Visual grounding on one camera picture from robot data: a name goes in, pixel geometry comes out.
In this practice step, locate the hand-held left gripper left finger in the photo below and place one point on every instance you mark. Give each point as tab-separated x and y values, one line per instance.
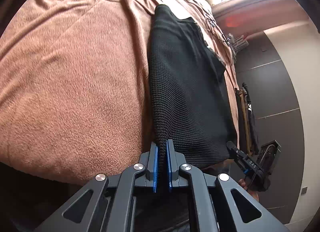
155	167

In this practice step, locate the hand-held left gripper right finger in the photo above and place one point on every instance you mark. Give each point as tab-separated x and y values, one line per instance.
170	167

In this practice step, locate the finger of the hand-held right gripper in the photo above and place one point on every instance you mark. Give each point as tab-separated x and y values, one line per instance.
235	150

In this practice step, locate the black knit t-shirt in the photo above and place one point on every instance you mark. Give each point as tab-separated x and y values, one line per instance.
185	97

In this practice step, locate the dark clothes hanging bedside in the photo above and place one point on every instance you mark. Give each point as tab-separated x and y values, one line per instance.
247	122

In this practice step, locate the person's right hand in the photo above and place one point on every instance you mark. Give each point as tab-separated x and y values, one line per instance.
246	184

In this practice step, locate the brown blanket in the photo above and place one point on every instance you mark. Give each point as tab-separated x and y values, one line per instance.
75	71

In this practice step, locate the pink curtain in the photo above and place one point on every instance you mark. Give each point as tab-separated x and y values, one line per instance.
262	6

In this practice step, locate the wall socket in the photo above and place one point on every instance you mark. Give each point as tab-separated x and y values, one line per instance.
304	190

